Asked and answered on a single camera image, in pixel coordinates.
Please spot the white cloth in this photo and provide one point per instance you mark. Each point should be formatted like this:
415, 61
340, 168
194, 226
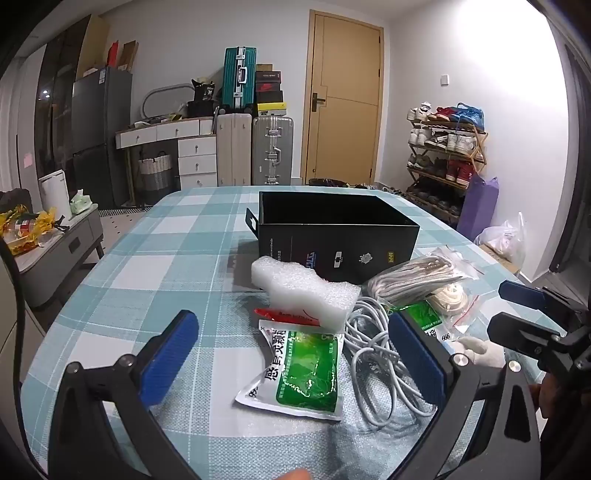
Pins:
480, 350

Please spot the purple bag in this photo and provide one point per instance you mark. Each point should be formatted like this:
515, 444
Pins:
480, 207

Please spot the silver suitcase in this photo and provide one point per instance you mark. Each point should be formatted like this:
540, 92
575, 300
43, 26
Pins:
272, 152

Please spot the white foam piece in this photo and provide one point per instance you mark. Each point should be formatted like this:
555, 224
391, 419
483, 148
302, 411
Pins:
304, 288

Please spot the white plastic bag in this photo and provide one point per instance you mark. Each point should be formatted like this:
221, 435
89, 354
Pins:
505, 240

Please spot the green tissue pack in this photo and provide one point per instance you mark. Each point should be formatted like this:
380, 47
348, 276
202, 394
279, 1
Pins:
83, 203

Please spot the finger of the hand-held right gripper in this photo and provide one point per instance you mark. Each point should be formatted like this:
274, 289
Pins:
521, 293
517, 330

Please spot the beige suitcase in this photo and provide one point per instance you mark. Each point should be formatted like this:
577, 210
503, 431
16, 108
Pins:
233, 147

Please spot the woven laundry basket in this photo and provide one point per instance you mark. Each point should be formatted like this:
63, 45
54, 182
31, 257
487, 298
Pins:
154, 177

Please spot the grey side cabinet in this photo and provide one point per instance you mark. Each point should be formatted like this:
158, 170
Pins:
55, 263

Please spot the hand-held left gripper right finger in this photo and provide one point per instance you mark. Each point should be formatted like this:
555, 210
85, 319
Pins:
415, 360

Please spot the stack of shoe boxes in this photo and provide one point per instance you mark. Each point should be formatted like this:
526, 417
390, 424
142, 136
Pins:
270, 90

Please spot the oval white frame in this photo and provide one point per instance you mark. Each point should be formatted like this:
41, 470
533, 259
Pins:
159, 90

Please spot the grey refrigerator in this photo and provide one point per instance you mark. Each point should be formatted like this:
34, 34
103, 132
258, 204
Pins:
99, 134

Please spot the dark glass cabinet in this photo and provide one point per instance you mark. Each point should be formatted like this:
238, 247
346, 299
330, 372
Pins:
57, 101

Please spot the black bag with white label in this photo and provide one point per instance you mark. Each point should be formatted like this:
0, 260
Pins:
205, 91

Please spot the white desk with drawers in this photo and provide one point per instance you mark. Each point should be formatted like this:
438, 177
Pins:
196, 154

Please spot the black cardboard box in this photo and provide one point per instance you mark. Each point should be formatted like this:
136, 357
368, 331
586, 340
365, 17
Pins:
323, 249

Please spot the flat cardboard sheets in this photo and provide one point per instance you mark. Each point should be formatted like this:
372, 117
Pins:
92, 46

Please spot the person's right forearm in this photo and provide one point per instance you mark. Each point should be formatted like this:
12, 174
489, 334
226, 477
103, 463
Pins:
565, 429

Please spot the shoes by door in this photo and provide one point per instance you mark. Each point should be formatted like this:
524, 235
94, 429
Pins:
332, 182

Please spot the teal suitcase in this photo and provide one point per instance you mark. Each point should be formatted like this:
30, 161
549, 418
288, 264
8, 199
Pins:
233, 78

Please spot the wooden shoe rack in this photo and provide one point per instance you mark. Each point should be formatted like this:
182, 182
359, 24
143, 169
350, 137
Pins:
480, 152

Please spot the teal checked tablecloth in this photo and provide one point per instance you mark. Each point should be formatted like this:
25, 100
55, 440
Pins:
138, 277

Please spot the white appliance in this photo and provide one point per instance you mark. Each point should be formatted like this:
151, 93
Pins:
55, 194

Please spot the group of shoes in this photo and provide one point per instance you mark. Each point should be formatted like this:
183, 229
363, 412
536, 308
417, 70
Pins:
443, 138

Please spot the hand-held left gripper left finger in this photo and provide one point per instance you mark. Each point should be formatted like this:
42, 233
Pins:
168, 355

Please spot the red and white packet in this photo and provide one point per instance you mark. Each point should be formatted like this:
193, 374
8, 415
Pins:
286, 317

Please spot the wooden door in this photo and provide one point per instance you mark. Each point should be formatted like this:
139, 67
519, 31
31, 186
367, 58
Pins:
341, 69

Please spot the green and white sachet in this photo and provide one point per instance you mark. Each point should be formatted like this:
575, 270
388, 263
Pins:
427, 321
300, 378

